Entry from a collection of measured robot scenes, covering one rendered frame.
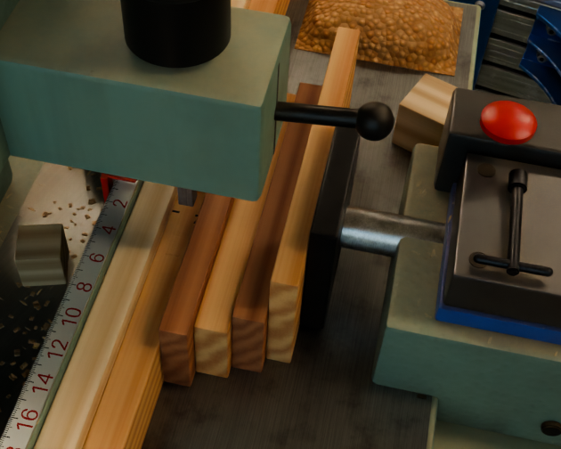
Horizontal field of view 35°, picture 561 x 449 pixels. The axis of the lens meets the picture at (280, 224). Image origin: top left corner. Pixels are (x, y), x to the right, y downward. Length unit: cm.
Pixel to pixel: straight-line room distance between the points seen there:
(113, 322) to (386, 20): 34
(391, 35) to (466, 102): 19
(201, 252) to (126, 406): 9
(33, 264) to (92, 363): 21
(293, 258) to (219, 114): 9
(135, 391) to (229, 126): 15
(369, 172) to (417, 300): 16
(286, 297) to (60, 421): 13
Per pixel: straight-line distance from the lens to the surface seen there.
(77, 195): 74
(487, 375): 50
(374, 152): 63
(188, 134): 43
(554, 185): 50
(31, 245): 67
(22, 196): 74
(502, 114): 49
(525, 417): 53
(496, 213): 48
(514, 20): 119
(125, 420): 46
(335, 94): 55
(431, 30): 70
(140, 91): 42
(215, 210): 51
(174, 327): 47
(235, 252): 50
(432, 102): 62
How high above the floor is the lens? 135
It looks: 51 degrees down
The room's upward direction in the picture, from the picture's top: 4 degrees clockwise
